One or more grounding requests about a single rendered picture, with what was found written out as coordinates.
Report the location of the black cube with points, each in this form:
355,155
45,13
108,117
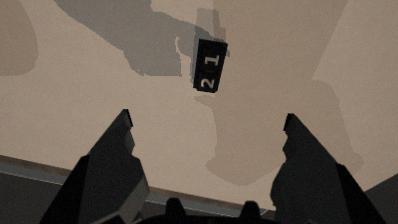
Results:
207,81
211,58

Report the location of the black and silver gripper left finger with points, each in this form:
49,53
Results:
106,186

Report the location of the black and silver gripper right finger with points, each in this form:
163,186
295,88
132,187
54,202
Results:
311,187

